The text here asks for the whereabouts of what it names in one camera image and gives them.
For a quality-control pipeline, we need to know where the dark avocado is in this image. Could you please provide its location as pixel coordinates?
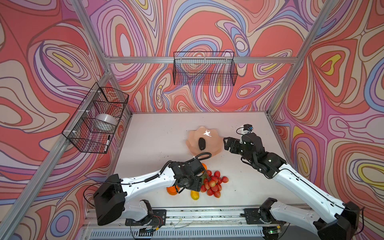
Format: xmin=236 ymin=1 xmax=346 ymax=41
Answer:
xmin=198 ymin=138 xmax=206 ymax=151

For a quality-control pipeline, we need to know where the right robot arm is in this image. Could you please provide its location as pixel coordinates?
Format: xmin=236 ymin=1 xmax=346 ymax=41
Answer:
xmin=223 ymin=132 xmax=364 ymax=240

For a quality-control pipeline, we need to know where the large orange mandarin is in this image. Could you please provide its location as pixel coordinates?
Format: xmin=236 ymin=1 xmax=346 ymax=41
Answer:
xmin=167 ymin=186 xmax=180 ymax=196

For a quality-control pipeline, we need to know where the black marker in basket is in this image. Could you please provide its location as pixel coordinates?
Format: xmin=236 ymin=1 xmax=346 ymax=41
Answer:
xmin=106 ymin=135 xmax=111 ymax=148

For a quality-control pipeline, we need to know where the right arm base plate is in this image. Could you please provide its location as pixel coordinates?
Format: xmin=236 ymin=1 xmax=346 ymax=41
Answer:
xmin=240 ymin=208 xmax=281 ymax=225

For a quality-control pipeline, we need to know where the black wire basket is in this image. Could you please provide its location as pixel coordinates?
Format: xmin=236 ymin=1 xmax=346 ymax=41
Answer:
xmin=62 ymin=83 xmax=129 ymax=154
xmin=173 ymin=51 xmax=238 ymax=86

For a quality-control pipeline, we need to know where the red grape bunch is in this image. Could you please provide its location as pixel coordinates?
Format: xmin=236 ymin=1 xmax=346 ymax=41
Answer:
xmin=200 ymin=170 xmax=229 ymax=198

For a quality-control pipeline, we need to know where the pink lotus fruit bowl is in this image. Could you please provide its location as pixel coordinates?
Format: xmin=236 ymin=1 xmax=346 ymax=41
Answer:
xmin=186 ymin=127 xmax=224 ymax=156

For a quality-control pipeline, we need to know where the black wire basket back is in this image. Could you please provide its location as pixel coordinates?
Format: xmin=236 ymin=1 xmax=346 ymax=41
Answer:
xmin=173 ymin=51 xmax=238 ymax=86

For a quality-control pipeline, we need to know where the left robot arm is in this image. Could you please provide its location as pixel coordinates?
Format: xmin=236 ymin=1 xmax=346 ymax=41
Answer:
xmin=93 ymin=152 xmax=212 ymax=226

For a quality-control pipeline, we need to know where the black wire basket left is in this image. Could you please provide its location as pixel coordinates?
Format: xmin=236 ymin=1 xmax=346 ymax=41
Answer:
xmin=62 ymin=83 xmax=129 ymax=154

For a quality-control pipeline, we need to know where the yellow mango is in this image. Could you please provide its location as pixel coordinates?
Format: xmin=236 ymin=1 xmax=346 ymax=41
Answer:
xmin=191 ymin=191 xmax=200 ymax=201

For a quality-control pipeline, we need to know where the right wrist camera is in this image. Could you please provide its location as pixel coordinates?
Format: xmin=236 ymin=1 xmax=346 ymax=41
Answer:
xmin=243 ymin=124 xmax=253 ymax=134

